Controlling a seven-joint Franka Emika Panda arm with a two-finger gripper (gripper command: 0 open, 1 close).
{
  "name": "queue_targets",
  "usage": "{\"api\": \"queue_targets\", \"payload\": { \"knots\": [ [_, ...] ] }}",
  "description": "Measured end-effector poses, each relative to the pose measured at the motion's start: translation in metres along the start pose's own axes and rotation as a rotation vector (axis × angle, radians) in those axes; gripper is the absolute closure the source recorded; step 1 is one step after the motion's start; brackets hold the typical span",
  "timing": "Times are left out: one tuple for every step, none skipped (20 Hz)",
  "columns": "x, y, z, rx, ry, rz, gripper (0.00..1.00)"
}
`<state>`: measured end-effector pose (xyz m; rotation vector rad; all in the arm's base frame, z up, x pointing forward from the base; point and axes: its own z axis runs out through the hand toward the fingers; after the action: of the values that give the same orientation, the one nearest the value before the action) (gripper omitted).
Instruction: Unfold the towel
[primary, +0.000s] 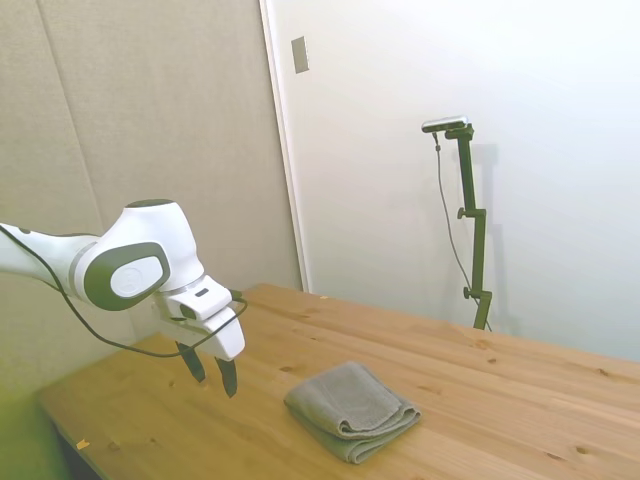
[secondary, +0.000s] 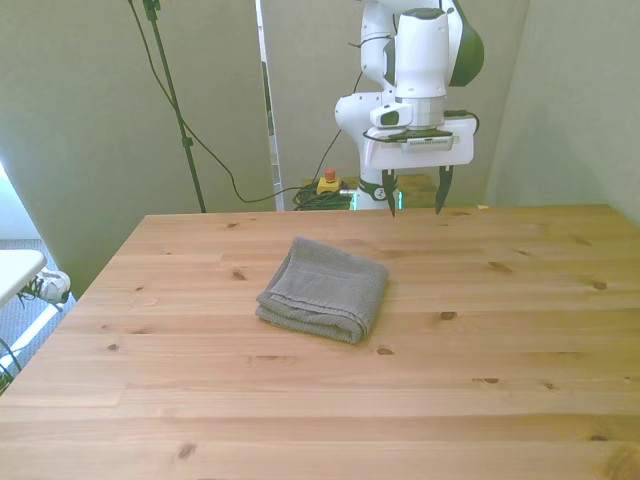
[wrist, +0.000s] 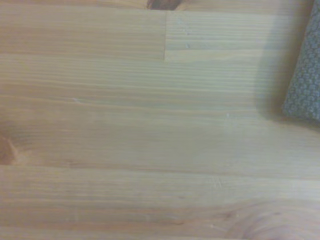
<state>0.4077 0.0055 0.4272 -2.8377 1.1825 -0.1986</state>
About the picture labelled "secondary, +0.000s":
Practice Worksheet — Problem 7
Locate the white vertical panel edge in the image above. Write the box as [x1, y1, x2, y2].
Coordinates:
[254, 0, 287, 213]

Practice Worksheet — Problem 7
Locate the white sneaker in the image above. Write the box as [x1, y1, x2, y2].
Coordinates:
[17, 268, 73, 304]

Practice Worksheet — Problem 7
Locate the dark tripod stand pole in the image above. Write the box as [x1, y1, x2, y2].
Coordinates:
[141, 0, 208, 215]

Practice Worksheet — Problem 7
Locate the white floor rail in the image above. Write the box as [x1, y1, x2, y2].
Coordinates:
[0, 300, 65, 371]

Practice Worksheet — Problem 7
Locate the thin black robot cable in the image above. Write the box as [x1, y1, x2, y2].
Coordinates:
[317, 69, 365, 187]

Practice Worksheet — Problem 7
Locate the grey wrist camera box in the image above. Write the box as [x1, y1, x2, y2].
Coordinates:
[367, 125, 462, 152]

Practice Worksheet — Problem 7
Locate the yellow emergency stop button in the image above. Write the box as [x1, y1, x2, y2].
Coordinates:
[316, 168, 343, 197]

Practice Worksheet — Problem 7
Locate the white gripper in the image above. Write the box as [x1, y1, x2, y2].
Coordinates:
[362, 115, 476, 219]

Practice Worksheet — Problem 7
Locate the grey terry towel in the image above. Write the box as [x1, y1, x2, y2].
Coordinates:
[254, 235, 391, 346]

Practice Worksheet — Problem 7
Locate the long black hanging cable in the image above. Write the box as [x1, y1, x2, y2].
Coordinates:
[126, 0, 306, 205]

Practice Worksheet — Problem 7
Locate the white side table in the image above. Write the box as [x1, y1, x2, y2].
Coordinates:
[0, 248, 49, 309]

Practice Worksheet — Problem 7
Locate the coiled black cable bundle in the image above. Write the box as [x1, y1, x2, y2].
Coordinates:
[291, 183, 357, 212]

